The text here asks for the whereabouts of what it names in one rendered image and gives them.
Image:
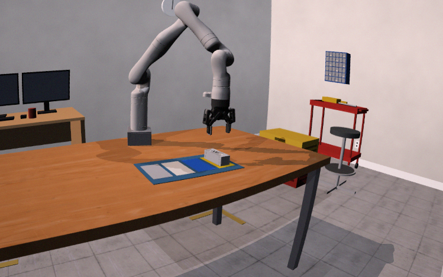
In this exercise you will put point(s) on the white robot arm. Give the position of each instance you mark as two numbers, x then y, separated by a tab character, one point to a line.
140	74

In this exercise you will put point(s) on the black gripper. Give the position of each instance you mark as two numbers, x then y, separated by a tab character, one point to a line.
219	113

